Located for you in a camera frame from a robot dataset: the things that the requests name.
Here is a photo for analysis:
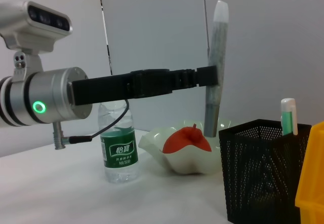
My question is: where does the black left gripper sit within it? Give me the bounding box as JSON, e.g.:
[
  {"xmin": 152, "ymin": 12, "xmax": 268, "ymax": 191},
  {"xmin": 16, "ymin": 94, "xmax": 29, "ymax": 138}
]
[{"xmin": 67, "ymin": 68, "xmax": 176, "ymax": 107}]

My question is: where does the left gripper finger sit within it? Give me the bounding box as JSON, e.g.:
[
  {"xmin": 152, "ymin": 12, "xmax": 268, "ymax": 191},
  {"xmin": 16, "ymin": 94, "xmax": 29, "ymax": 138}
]
[{"xmin": 174, "ymin": 65, "xmax": 219, "ymax": 93}]

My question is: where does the grey marker pen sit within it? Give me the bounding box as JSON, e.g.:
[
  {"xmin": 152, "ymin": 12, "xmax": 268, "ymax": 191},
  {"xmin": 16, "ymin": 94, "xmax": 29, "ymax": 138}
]
[{"xmin": 204, "ymin": 0, "xmax": 230, "ymax": 138}]

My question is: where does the clear green-label water bottle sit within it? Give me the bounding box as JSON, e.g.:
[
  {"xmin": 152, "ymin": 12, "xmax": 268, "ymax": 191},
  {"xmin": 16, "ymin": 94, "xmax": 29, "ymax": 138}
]
[{"xmin": 98, "ymin": 100, "xmax": 140, "ymax": 183}]

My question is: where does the red-orange fruit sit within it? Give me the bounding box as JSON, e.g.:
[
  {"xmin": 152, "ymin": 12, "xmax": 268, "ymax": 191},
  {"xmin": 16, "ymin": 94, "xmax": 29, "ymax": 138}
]
[{"xmin": 162, "ymin": 123, "xmax": 212, "ymax": 154}]

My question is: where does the mint green pen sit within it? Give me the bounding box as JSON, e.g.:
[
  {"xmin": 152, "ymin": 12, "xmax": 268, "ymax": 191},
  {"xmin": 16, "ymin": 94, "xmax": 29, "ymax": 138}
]
[{"xmin": 280, "ymin": 98, "xmax": 299, "ymax": 136}]

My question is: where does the pale green glass fruit plate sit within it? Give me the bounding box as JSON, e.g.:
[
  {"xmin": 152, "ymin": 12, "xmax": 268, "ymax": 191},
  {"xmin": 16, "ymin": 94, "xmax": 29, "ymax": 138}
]
[{"xmin": 138, "ymin": 117, "xmax": 237, "ymax": 176}]

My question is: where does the black mesh pen holder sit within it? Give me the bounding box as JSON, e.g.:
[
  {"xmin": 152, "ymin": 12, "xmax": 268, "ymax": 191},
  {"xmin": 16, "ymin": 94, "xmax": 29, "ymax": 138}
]
[{"xmin": 218, "ymin": 119, "xmax": 312, "ymax": 224}]

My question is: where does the yellow plastic bin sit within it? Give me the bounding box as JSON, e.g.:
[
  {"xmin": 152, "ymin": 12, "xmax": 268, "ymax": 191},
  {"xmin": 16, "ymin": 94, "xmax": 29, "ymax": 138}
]
[{"xmin": 295, "ymin": 121, "xmax": 324, "ymax": 224}]

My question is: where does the left arm black plug cable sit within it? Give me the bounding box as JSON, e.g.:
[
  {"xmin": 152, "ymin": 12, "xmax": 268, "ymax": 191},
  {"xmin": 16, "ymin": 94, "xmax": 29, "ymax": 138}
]
[{"xmin": 52, "ymin": 98, "xmax": 131, "ymax": 150}]

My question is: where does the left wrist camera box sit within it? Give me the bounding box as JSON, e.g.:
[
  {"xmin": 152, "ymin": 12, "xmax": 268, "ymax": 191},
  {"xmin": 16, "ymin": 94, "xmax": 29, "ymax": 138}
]
[{"xmin": 0, "ymin": 1, "xmax": 73, "ymax": 83}]

